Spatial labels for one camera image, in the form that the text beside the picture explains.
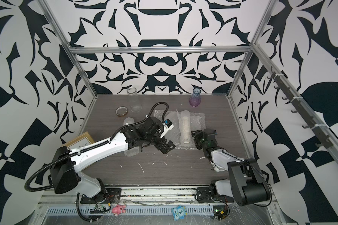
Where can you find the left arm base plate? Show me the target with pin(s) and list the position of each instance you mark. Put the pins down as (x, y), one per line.
(109, 195)

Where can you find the bubble wrap around vase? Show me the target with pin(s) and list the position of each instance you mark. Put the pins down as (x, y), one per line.
(197, 122)

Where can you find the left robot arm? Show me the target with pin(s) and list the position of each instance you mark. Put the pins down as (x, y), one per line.
(64, 173)

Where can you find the black hook rail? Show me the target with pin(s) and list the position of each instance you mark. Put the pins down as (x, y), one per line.
(303, 109)

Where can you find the brown tape roll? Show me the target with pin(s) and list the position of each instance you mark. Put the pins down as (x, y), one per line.
(121, 111)

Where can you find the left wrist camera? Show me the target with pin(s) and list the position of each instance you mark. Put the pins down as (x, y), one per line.
(167, 126)

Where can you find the clear glass vase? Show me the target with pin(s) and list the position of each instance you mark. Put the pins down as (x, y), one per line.
(133, 99)

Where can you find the purple blue glass vase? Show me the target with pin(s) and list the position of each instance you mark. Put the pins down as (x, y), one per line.
(195, 98)

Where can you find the pink toy figure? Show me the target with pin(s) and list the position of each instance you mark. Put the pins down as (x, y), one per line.
(119, 209)

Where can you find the bubble-wrapped cylinder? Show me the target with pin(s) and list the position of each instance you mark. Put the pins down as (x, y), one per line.
(181, 133)

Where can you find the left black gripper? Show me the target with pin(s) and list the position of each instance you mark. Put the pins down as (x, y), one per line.
(167, 148)

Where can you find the bubble-wrapped roll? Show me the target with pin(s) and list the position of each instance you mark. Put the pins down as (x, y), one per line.
(133, 150)

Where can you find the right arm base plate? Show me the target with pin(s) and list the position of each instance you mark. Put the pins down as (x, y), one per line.
(209, 194)

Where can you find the circuit board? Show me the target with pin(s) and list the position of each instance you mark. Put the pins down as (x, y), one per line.
(100, 209)
(220, 213)

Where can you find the white alarm clock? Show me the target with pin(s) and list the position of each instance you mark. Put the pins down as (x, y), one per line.
(218, 168)

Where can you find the blue toy figure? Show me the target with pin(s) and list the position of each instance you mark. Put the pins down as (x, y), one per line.
(179, 213)

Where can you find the white perforated cable duct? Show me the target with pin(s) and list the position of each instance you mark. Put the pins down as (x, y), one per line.
(131, 210)

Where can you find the wooden picture frame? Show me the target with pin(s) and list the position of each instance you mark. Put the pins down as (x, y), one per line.
(81, 141)

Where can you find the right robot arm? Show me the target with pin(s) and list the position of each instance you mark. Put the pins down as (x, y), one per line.
(246, 184)

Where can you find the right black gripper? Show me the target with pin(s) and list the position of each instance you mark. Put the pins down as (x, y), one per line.
(199, 133)

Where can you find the left circuit board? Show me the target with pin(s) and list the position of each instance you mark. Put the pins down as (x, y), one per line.
(100, 209)

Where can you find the right circuit board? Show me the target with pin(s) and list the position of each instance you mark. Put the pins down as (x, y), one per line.
(220, 213)

